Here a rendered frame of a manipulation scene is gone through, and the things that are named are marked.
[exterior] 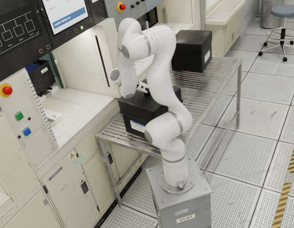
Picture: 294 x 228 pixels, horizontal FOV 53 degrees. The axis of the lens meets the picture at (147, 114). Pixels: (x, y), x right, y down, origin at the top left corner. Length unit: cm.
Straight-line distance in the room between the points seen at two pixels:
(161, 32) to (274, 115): 230
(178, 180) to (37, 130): 79
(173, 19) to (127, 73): 194
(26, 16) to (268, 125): 241
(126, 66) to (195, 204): 77
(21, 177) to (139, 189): 118
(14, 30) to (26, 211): 95
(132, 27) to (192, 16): 204
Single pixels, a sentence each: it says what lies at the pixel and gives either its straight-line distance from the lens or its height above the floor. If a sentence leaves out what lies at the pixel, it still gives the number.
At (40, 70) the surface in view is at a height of 109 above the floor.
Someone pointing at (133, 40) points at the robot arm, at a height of 155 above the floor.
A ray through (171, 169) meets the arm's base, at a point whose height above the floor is 90.
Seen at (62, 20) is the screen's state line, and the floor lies 152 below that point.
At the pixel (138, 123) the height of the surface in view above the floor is 88.
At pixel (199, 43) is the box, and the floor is 101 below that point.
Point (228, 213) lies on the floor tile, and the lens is 241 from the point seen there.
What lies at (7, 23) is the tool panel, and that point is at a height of 162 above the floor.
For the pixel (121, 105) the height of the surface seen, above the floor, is 98.
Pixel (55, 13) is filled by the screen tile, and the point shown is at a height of 156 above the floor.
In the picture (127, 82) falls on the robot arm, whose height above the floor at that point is 126.
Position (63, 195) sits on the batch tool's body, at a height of 56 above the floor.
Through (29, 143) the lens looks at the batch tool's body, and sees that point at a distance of 168.
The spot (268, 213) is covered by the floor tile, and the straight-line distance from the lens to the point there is 245.
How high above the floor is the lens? 196
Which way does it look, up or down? 35 degrees down
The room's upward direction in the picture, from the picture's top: 10 degrees counter-clockwise
